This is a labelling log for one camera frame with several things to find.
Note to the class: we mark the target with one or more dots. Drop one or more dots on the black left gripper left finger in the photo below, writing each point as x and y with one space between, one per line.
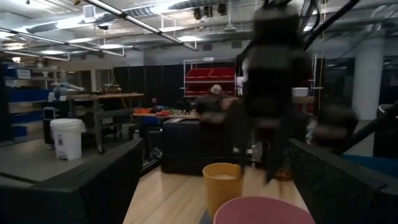
77 193

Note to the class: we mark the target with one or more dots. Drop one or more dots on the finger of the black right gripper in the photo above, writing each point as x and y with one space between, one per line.
245 140
275 149

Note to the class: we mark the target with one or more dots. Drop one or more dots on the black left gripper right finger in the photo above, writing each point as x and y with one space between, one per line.
342 193

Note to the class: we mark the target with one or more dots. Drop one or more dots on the orange cup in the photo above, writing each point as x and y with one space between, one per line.
222 189

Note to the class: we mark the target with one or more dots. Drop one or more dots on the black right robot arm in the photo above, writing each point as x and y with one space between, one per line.
275 28

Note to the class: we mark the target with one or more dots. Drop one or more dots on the person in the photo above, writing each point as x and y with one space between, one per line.
214 102

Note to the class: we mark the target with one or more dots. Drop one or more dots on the white bucket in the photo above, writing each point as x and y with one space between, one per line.
66 140

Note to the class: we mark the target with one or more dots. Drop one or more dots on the pink bowl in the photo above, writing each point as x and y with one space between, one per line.
264 211

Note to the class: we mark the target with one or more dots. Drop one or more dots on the red bin rack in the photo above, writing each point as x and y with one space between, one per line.
208 76

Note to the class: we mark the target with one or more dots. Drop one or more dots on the black waste bin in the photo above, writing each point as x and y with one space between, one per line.
48 124

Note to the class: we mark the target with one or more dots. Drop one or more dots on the table with orange items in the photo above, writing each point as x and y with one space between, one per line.
161 114

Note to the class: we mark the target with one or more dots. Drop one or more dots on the white column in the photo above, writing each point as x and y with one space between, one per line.
368 81

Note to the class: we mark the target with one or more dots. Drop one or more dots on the wooden workbench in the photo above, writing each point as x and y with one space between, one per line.
99 97

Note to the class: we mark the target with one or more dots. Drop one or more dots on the blue storage shelving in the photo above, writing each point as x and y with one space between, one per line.
25 95

